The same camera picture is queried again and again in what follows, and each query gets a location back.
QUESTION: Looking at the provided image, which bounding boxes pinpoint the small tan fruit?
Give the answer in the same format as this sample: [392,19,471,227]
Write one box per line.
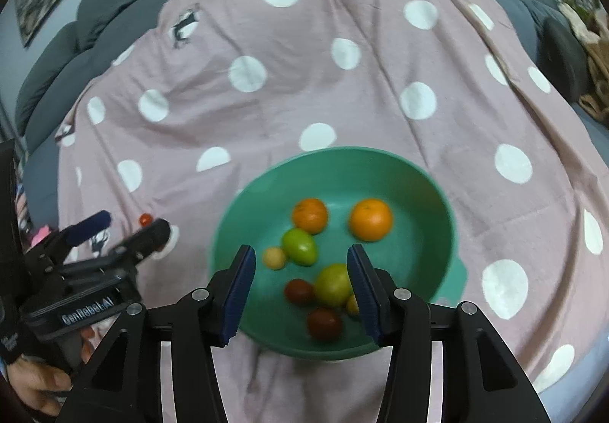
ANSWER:
[262,247,287,270]

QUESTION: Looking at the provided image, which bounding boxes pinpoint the green oval fruit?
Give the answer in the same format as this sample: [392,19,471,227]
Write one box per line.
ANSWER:
[281,228,318,266]

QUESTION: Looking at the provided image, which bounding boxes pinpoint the green plastic bowl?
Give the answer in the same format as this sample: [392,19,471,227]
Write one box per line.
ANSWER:
[209,147,467,361]

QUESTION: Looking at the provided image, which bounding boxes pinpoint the small red tomato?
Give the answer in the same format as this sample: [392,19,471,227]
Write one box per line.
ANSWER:
[306,308,344,343]
[284,279,315,306]

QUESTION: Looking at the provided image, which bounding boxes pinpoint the orange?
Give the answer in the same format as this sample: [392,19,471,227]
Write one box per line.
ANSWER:
[291,198,329,235]
[348,198,393,243]

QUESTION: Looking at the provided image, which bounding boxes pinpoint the yellow-green fruit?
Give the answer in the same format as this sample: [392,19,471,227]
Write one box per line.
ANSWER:
[314,263,353,308]

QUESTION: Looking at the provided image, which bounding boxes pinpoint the left human hand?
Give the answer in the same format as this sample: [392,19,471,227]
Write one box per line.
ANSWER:
[6,356,73,417]

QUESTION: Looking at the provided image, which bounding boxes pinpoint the pink plush toy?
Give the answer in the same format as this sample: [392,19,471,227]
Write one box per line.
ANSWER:
[30,225,53,248]

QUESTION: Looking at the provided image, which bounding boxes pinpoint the red tomato near oranges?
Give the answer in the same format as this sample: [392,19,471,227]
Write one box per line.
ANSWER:
[138,212,154,227]

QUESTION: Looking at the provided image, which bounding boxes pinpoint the pink polka dot blanket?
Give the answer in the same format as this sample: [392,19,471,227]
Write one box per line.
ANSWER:
[54,0,606,423]

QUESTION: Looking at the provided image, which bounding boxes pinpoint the dark grey cushion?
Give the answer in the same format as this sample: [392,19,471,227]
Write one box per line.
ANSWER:
[539,18,590,103]

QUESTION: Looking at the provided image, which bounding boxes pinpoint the beige fuzzy blanket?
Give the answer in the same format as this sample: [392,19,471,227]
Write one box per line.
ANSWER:
[558,2,609,127]

